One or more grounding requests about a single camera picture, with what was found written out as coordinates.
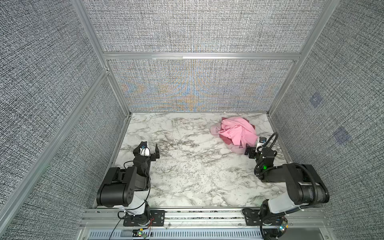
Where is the aluminium front rail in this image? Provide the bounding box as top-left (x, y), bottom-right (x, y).
top-left (75, 207), bottom-right (336, 240)

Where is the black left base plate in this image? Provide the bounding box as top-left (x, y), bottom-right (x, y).
top-left (123, 210), bottom-right (166, 228)

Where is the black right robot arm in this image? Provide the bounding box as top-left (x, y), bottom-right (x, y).
top-left (242, 146), bottom-right (330, 226)

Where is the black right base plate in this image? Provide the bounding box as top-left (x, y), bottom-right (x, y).
top-left (241, 208), bottom-right (287, 227)

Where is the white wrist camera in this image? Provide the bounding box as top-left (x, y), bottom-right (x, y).
top-left (139, 146), bottom-right (151, 157)
top-left (256, 137), bottom-right (267, 148)

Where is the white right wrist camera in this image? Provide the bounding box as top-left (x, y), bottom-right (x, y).
top-left (256, 137), bottom-right (267, 148)

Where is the bright pink cloth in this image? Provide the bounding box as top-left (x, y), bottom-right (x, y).
top-left (218, 116), bottom-right (259, 148)

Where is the thin black left cable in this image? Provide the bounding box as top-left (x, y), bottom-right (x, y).
top-left (108, 160), bottom-right (152, 240)

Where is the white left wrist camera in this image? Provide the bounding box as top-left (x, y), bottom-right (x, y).
top-left (139, 146), bottom-right (151, 157)

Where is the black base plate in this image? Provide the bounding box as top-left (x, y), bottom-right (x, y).
top-left (123, 210), bottom-right (166, 228)
top-left (241, 208), bottom-right (287, 227)

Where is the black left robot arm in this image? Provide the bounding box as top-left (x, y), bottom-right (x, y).
top-left (96, 142), bottom-right (160, 228)

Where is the light pink cloth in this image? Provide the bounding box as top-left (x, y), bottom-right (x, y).
top-left (210, 123), bottom-right (223, 138)

